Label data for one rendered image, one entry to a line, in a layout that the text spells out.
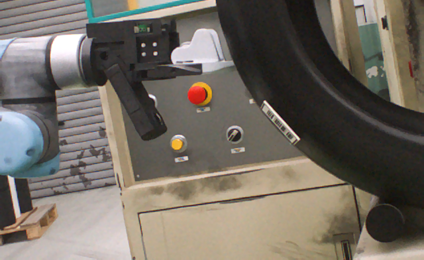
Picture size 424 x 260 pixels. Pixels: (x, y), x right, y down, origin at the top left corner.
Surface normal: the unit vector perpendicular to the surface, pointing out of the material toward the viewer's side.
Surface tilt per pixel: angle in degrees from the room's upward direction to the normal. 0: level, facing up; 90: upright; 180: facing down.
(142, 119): 89
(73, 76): 118
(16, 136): 90
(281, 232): 90
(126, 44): 90
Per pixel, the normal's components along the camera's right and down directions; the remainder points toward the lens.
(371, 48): -0.08, 0.07
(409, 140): -0.29, 0.27
